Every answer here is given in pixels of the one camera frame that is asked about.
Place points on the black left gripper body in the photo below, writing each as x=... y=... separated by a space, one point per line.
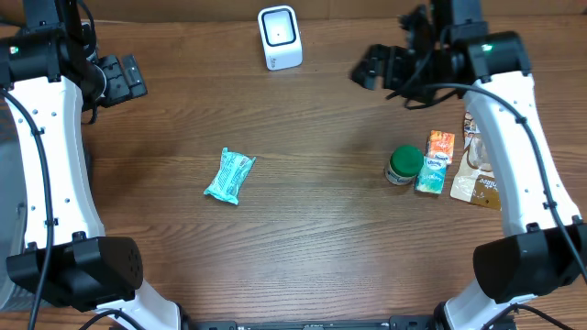
x=118 y=80

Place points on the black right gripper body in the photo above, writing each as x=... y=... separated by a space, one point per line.
x=412 y=79

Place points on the small orange box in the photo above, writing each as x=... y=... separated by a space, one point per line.
x=440 y=145

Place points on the green lid white jar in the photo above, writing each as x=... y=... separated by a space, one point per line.
x=404 y=165

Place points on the small teal tissue pack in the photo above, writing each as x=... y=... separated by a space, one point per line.
x=432 y=176

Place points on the beige snack pouch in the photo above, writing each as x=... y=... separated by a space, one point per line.
x=474 y=182

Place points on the light green wipes packet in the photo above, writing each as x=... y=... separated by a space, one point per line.
x=233 y=171

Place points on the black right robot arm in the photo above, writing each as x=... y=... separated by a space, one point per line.
x=450 y=46

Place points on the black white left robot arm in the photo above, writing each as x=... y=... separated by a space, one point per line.
x=51 y=74

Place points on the white barcode scanner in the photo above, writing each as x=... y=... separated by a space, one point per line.
x=280 y=37

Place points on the grey plastic mesh basket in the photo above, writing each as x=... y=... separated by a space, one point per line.
x=13 y=212

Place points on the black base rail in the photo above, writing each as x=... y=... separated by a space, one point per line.
x=397 y=322

